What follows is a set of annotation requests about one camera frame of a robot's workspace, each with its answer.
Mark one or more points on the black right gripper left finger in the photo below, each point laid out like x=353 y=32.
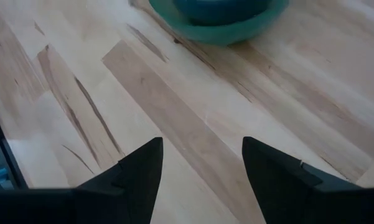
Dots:
x=124 y=193

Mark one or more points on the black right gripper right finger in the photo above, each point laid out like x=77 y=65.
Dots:
x=286 y=189

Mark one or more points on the dark blue-grey bowl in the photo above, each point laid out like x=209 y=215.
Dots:
x=221 y=11

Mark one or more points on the green plastic bowl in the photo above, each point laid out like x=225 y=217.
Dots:
x=217 y=32

